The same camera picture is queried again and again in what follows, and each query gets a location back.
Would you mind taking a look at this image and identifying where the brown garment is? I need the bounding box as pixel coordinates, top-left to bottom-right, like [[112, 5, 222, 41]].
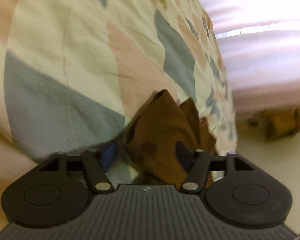
[[125, 90, 217, 187]]

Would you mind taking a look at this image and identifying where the checkered quilt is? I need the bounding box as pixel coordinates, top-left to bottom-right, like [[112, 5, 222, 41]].
[[0, 0, 239, 163]]

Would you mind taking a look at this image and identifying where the pink curtain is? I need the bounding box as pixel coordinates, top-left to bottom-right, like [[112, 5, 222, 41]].
[[199, 0, 300, 119]]

